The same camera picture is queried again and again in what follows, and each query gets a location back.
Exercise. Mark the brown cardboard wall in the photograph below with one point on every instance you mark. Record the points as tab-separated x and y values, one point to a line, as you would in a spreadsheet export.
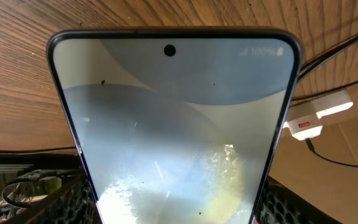
331	185

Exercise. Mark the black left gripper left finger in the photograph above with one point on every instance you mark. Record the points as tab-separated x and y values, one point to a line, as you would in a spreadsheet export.
71	204

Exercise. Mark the white charger plug adapter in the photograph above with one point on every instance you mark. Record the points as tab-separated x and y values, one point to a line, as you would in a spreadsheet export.
305	127

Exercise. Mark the white power strip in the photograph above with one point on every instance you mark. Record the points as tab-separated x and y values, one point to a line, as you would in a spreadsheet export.
323	106

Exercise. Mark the blue Galaxy smartphone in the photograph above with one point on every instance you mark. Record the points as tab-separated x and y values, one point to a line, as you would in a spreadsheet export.
175	125

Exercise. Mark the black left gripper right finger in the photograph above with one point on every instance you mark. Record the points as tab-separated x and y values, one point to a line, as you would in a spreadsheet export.
279	205

